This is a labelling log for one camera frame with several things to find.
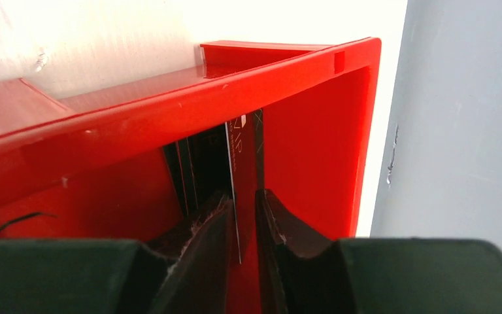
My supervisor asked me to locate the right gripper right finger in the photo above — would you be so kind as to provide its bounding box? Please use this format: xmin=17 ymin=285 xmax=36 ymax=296
xmin=255 ymin=189 xmax=502 ymax=313

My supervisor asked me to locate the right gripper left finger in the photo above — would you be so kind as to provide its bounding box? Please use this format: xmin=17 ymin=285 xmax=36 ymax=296
xmin=0 ymin=192 xmax=233 ymax=313

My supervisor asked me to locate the black VIP card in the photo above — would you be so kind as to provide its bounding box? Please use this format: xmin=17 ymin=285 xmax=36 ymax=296
xmin=225 ymin=109 xmax=263 ymax=264

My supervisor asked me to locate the left red bin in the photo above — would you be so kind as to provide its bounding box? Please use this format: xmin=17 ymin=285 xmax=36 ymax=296
xmin=0 ymin=37 xmax=382 ymax=314

